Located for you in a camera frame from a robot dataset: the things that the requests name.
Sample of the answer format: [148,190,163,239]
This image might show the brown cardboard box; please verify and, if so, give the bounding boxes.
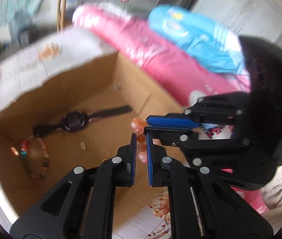
[0,51,189,234]

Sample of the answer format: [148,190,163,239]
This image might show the orange pink bead bracelet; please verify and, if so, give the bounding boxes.
[130,117,149,164]

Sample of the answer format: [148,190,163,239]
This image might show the floral plaid table mat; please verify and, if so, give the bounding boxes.
[0,26,115,111]

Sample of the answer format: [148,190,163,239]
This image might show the multicolour bead bracelet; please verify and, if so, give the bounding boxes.
[20,135,51,179]

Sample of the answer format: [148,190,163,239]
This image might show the black pink smart watch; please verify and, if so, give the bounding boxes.
[33,105,132,138]

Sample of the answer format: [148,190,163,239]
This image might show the black camera housing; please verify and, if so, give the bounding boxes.
[239,36,282,166]

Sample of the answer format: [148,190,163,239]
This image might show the wooden chair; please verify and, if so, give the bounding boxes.
[56,0,67,32]

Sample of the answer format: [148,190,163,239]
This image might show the pink floral quilt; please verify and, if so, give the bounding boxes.
[72,2,269,214]

